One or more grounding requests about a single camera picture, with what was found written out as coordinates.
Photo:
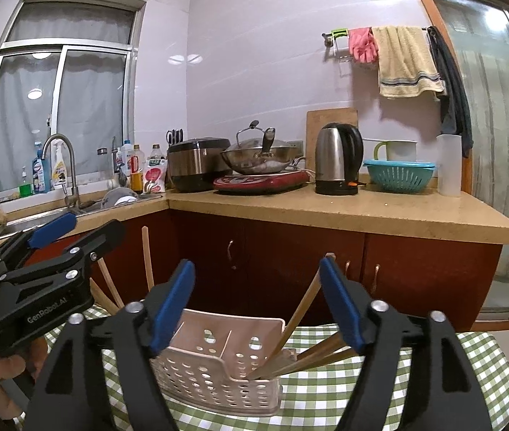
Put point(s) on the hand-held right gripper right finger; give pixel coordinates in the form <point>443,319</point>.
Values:
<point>342,305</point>

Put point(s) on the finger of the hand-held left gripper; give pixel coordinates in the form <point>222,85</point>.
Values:
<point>101,242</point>
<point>52,229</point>

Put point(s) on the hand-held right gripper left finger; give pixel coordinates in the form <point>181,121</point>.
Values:
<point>171,305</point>

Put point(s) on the slim wooden chopstick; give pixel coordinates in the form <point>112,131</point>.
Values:
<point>101,298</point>
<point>148,260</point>
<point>109,283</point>
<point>301,305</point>

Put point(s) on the set of wooden chopsticks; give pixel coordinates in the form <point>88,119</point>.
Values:
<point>312,352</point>

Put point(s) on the pink perforated utensil basket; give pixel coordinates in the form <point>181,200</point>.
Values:
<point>218,368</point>

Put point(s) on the person's left hand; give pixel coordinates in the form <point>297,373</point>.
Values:
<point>7,381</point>

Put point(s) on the steel kitchen sink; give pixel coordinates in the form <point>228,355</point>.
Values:
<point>25,220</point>

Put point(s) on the small green jar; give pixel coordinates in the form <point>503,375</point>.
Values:
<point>25,190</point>

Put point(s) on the white bowl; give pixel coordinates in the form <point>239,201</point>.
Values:
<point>119,196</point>

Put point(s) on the steel curved faucet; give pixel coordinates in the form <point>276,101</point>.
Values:
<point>72,175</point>

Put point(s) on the blue detergent bottle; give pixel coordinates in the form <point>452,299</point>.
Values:
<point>41,170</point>

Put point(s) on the white spray bottle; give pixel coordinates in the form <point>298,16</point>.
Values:
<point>59,166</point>

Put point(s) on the red label oil bottle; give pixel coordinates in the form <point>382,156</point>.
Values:
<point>136,170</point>

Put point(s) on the red and white packet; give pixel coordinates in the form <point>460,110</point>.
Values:
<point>154,179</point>

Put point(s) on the dark red base cabinet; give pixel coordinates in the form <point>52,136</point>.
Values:
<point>272,256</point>

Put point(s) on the white plastic bottle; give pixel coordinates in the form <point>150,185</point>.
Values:
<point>127,159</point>

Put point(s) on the green checked tablecloth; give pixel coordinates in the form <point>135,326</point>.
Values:
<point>317,395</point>

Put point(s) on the beige kitchen countertop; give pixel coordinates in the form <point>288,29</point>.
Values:
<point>326,211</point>

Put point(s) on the clear bottle green label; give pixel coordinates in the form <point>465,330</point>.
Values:
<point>156,155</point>

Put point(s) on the steel rice cooker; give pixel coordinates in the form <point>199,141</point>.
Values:
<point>196,166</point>

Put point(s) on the sliding kitchen window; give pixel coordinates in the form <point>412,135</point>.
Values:
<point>88,98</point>

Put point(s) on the teal plastic colander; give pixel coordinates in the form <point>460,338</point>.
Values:
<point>398,175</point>

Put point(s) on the red induction cooker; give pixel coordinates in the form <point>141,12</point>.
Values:
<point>259,183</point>

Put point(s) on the steel electric kettle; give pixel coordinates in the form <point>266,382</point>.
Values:
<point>335,157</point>

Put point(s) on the steel wok with lid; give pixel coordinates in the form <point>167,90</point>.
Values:
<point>259,155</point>

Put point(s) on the translucent white container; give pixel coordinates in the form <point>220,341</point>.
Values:
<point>448,166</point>

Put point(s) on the wooden cutting board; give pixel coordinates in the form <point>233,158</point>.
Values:
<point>326,116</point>

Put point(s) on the dark hanging cloth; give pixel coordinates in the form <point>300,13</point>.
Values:
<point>454,98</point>

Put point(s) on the yellow hanging towel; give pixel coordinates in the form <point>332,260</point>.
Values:
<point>407,63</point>

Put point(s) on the pink rubber gloves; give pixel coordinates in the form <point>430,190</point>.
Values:
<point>363,45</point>

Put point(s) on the glass door wooden frame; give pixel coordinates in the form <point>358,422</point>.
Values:
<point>497,143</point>

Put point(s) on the wall towel rack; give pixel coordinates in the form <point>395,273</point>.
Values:
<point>335,36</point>

